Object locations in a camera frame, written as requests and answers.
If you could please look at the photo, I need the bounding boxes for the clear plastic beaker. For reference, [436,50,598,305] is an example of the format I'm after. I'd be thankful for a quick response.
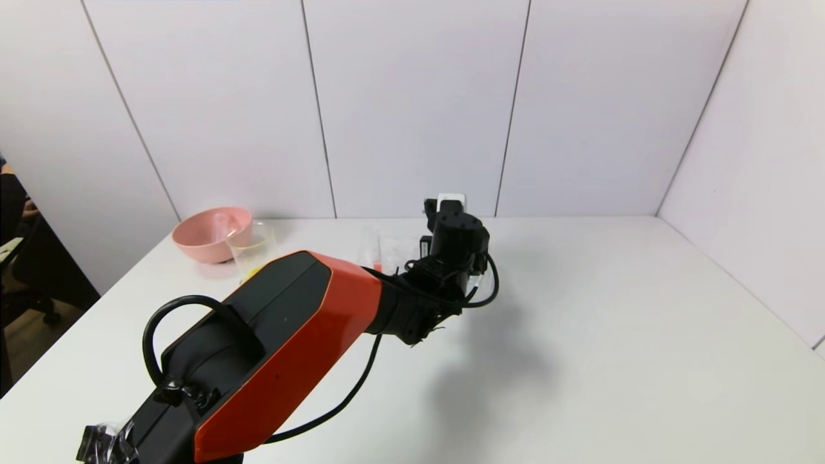
[227,221,279,285]

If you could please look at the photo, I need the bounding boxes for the clear acrylic test tube rack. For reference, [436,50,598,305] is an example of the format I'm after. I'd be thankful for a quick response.
[358,224,431,275]

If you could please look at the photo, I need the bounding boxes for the seated person black clothes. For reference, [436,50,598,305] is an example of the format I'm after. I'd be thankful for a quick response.
[0,155,41,247]

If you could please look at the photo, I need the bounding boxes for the pink plastic bowl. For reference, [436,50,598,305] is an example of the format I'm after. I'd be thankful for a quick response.
[171,206,254,264]

